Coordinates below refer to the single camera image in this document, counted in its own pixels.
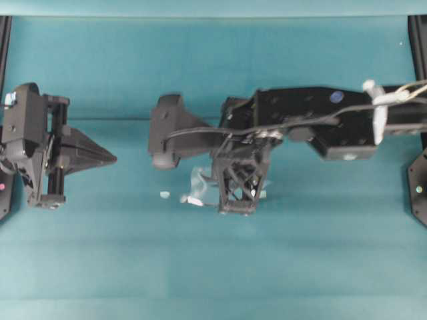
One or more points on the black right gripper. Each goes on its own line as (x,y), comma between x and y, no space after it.
(240,134)

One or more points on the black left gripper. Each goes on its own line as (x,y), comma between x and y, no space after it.
(32,128)

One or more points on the silver zip bag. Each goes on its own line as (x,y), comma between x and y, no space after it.
(204,190)

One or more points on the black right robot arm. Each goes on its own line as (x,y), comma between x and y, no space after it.
(338,124)

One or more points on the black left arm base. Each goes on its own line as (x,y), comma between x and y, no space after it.
(7,183)

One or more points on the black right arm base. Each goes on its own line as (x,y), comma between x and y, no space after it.
(416,174)

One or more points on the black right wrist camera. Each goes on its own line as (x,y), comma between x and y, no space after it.
(168,116)

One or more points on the black left frame rail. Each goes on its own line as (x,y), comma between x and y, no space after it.
(5,32)

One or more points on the black frame rail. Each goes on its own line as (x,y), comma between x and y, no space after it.
(5,32)
(417,36)

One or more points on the white cable tie wrap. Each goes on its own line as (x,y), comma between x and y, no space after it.
(381,101)

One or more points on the black right frame rail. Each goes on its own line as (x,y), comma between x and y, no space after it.
(417,36)

